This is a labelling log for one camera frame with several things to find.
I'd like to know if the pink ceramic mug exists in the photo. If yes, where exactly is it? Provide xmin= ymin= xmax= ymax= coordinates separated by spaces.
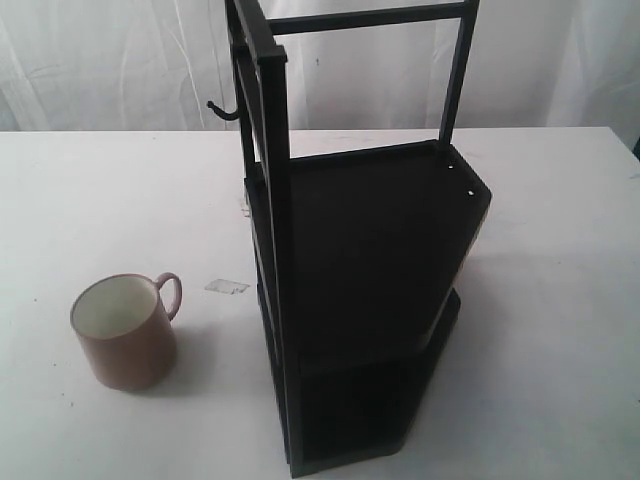
xmin=70 ymin=272 xmax=183 ymax=392

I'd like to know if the black metal hook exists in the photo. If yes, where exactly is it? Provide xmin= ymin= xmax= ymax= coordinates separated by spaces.
xmin=206 ymin=100 xmax=239 ymax=122

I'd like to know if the black two-tier metal rack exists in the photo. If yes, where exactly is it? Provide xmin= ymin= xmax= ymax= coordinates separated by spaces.
xmin=225 ymin=1 xmax=492 ymax=478

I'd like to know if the clear tape piece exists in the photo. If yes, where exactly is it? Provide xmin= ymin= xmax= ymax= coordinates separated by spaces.
xmin=204 ymin=279 xmax=249 ymax=295

